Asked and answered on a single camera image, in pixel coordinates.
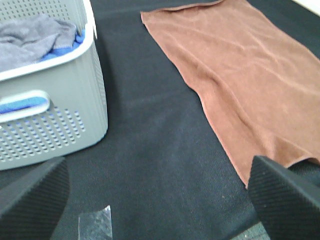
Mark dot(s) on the blue cloth in basket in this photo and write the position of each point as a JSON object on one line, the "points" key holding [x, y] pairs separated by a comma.
{"points": [[31, 59]]}

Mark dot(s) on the grey cloth in basket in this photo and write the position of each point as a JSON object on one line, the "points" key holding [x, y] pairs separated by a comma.
{"points": [[25, 32]]}

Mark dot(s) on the grey perforated laundry basket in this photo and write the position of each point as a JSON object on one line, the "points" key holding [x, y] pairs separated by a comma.
{"points": [[73, 115]]}

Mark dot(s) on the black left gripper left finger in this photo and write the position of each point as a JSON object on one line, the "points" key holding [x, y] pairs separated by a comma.
{"points": [[31, 207]]}

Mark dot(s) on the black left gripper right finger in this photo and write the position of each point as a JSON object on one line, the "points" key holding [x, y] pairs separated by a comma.
{"points": [[287, 205]]}

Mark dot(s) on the clear adhesive tape strip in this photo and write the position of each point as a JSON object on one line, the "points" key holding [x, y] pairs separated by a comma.
{"points": [[96, 225]]}

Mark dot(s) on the brown microfibre towel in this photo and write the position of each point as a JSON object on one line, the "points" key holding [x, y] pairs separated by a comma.
{"points": [[259, 87]]}

